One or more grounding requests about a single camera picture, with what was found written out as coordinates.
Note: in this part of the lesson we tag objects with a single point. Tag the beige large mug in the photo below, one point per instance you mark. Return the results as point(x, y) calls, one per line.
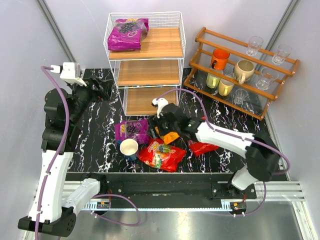
point(243, 71)

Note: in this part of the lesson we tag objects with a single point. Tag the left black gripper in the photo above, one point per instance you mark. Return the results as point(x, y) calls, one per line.
point(94, 87)

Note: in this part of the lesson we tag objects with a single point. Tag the purple grape candy bag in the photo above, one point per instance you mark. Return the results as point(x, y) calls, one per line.
point(127, 34)

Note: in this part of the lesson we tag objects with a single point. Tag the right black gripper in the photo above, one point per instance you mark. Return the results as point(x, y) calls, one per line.
point(163, 122)

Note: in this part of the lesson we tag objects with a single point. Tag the white wire wooden shelf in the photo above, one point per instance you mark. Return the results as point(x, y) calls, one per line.
point(157, 67)

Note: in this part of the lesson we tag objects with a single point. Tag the red candy bag right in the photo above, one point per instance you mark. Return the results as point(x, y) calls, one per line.
point(199, 148)

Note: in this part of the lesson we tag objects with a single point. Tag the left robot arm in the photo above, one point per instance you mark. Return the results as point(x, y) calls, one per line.
point(51, 214)

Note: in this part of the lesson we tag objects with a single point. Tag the pale yellow mug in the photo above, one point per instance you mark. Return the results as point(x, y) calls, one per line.
point(225, 87)

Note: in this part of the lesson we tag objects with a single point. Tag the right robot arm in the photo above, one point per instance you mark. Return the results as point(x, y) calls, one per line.
point(260, 152)

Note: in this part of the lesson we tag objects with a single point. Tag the light green mug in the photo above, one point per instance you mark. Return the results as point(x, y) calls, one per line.
point(212, 81)

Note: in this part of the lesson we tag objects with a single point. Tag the wooden cup rack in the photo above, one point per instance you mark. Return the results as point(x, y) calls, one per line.
point(222, 71)

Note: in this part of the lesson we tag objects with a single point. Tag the clear glass middle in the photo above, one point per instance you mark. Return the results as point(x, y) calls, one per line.
point(266, 77)

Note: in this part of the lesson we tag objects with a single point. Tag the clear glass top left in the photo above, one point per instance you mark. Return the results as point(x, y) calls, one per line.
point(254, 45)

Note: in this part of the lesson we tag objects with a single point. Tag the clear glass bottom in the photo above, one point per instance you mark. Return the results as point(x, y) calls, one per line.
point(240, 96)

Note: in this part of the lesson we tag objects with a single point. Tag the blue paper cup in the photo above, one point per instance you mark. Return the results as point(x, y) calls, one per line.
point(129, 148)

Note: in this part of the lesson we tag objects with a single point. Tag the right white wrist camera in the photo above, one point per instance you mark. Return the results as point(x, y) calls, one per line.
point(159, 103)

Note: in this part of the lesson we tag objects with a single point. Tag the orange mug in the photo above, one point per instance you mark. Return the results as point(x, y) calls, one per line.
point(219, 59)

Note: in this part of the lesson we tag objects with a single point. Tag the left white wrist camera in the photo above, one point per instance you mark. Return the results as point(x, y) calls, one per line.
point(70, 72)

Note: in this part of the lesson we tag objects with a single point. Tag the red candy bag left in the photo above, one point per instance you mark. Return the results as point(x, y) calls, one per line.
point(161, 156)

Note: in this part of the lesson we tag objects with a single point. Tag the yellow orange candy bag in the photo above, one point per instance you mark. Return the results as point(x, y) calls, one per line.
point(168, 138)

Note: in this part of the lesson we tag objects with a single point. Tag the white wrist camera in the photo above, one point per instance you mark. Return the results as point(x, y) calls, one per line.
point(159, 103)
point(70, 72)

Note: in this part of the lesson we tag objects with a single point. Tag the clear glass top right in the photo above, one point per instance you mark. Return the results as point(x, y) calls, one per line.
point(282, 52)

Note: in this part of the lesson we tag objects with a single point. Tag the clear glass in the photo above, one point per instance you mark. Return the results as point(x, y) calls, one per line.
point(254, 45)
point(240, 96)
point(282, 52)
point(266, 77)

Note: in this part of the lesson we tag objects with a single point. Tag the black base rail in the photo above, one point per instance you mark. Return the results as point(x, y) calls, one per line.
point(178, 191)

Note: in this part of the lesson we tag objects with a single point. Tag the red candy bag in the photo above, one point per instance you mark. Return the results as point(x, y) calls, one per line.
point(199, 148)
point(161, 156)

